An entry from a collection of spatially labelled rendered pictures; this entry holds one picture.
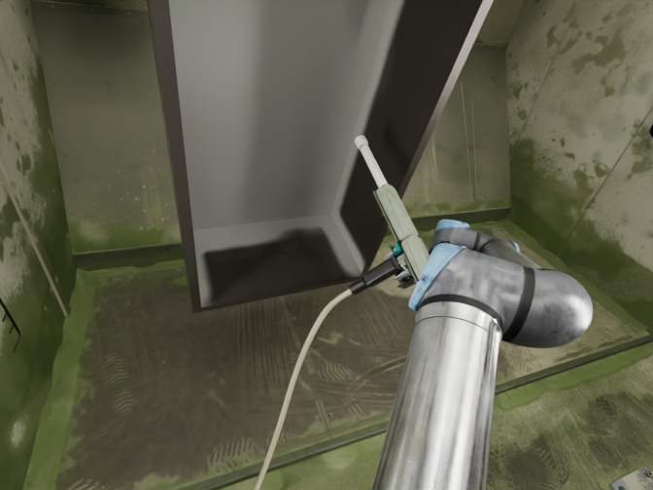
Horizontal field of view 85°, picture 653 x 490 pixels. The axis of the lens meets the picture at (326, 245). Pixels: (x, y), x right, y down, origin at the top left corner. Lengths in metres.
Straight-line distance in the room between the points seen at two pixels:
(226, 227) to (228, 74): 0.57
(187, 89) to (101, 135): 1.01
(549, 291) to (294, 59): 0.85
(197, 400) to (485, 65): 2.61
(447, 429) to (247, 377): 1.17
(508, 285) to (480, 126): 2.29
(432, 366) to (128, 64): 1.93
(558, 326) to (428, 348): 0.19
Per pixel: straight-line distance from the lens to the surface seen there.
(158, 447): 1.45
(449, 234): 1.11
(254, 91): 1.11
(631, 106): 2.51
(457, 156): 2.62
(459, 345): 0.47
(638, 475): 1.93
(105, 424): 1.54
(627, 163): 2.49
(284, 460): 1.39
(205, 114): 1.12
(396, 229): 0.85
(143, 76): 2.09
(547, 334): 0.58
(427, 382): 0.45
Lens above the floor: 1.32
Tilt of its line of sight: 36 degrees down
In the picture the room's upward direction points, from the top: 8 degrees clockwise
